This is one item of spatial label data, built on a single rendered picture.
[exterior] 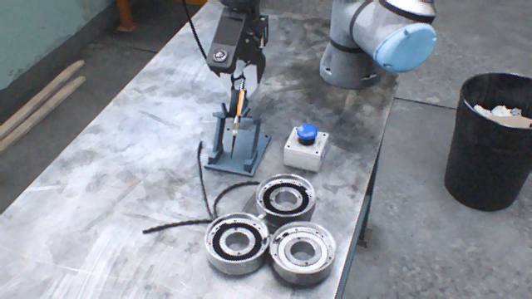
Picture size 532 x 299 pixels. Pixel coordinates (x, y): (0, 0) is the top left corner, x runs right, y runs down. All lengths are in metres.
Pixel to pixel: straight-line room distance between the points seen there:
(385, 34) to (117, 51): 2.18
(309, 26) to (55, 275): 0.94
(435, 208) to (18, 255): 1.57
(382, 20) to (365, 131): 0.23
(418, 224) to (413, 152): 0.41
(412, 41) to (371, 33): 0.09
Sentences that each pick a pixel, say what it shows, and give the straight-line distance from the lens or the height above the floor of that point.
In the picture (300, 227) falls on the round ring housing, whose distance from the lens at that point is 0.91.
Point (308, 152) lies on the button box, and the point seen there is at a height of 0.84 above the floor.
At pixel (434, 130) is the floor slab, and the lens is 2.54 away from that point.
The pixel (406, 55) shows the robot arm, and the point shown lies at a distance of 1.12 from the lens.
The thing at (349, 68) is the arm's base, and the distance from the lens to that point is 1.27.
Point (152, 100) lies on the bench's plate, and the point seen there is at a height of 0.80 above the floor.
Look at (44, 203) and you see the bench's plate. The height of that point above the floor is 0.80.
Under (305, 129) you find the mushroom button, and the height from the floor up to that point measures 0.87.
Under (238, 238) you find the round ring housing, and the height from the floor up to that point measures 0.81.
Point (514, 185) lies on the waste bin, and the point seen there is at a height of 0.14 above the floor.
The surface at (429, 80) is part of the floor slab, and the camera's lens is 2.87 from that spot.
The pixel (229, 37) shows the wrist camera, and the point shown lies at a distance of 0.92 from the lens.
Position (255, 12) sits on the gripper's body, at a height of 1.07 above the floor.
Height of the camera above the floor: 1.52
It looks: 41 degrees down
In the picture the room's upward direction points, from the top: straight up
